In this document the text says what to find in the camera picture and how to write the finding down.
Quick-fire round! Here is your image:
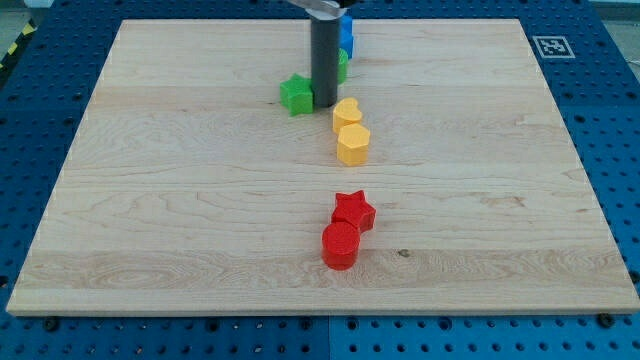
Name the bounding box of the red star block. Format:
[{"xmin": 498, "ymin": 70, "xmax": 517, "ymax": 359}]
[{"xmin": 331, "ymin": 190, "xmax": 376, "ymax": 233}]

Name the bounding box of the white fiducial marker tag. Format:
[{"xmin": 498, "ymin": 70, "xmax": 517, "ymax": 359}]
[{"xmin": 533, "ymin": 35, "xmax": 575, "ymax": 59}]

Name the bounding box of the red circle block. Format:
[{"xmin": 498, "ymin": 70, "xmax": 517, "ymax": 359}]
[{"xmin": 321, "ymin": 222, "xmax": 360, "ymax": 271}]

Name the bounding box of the green circle block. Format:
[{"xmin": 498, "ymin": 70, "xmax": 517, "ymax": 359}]
[{"xmin": 337, "ymin": 48, "xmax": 349, "ymax": 84}]

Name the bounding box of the yellow hexagon block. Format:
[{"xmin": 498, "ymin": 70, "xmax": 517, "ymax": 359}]
[{"xmin": 337, "ymin": 123, "xmax": 371, "ymax": 166}]

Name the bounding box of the blue block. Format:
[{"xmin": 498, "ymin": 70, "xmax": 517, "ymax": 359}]
[{"xmin": 340, "ymin": 15, "xmax": 354, "ymax": 60}]

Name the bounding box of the wooden board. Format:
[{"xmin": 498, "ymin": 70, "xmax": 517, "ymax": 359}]
[{"xmin": 7, "ymin": 19, "xmax": 639, "ymax": 316}]

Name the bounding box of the green star block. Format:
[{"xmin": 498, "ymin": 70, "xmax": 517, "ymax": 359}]
[{"xmin": 279, "ymin": 73, "xmax": 314, "ymax": 116}]

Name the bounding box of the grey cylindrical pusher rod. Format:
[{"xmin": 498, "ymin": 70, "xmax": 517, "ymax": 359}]
[{"xmin": 307, "ymin": 10, "xmax": 340, "ymax": 108}]

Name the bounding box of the yellow heart block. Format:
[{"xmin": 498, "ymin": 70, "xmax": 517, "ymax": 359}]
[{"xmin": 332, "ymin": 97, "xmax": 363, "ymax": 134}]

